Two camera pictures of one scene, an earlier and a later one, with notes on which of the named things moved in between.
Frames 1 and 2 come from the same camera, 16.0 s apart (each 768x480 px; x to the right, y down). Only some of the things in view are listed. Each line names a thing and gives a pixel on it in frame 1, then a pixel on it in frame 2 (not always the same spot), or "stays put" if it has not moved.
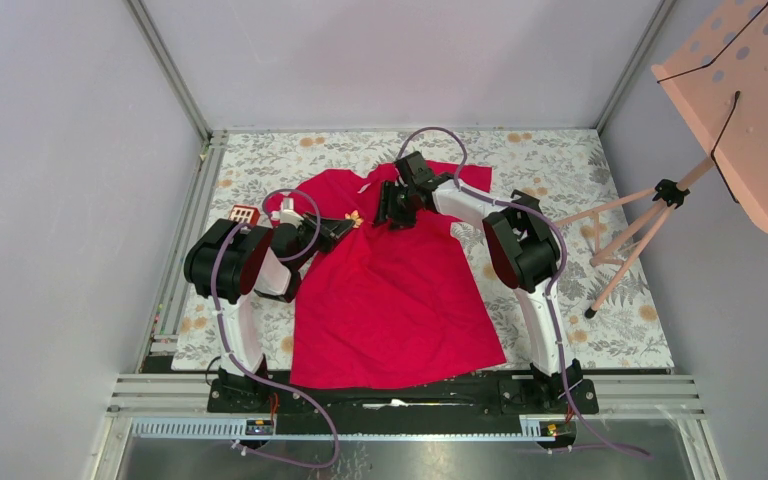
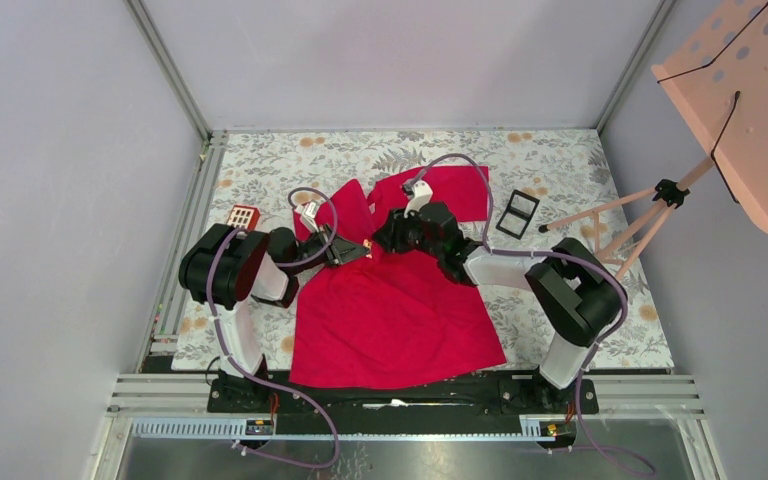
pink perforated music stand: [741, 79] stays put
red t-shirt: [384, 303] stays put
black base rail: [556, 391] stays put
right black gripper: [386, 208] to [391, 235]
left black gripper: [331, 230] to [342, 250]
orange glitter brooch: [354, 215] to [368, 243]
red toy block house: [244, 214] stays put
